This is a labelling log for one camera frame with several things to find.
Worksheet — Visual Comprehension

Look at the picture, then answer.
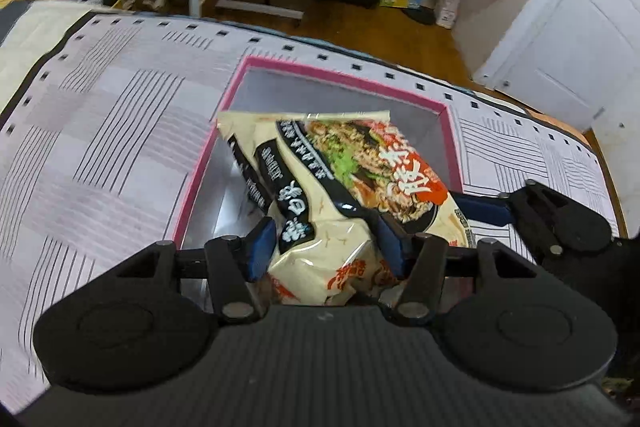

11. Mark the cream black noodle packet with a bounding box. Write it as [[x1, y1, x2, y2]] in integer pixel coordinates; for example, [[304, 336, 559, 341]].
[[226, 134, 273, 220]]

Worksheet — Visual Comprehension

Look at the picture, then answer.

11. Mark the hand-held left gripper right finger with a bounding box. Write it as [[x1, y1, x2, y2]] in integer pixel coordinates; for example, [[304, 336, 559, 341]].
[[376, 213, 539, 327]]

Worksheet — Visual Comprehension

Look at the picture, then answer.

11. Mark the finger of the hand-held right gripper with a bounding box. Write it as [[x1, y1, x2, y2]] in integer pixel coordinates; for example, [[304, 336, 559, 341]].
[[449, 179, 614, 258]]

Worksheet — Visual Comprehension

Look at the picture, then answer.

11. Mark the patterned white tablecloth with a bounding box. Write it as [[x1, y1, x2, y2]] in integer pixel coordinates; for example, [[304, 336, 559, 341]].
[[0, 0, 629, 414]]

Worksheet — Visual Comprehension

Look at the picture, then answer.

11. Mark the pink box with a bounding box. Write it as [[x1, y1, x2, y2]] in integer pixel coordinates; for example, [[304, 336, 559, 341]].
[[172, 55, 464, 260]]

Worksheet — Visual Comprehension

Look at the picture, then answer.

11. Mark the cream grey quilt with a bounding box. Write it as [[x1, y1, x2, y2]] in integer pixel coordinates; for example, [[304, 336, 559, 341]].
[[0, 0, 97, 75]]

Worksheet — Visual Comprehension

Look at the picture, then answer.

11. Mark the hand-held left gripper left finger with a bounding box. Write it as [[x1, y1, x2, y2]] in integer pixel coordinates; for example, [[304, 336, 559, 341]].
[[116, 217, 279, 327]]

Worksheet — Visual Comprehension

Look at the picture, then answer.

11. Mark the white floor bag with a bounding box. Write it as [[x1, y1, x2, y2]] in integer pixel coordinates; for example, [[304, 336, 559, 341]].
[[434, 0, 464, 30]]

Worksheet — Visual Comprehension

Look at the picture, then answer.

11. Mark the white door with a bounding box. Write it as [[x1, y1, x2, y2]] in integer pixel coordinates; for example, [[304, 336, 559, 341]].
[[472, 0, 640, 134]]

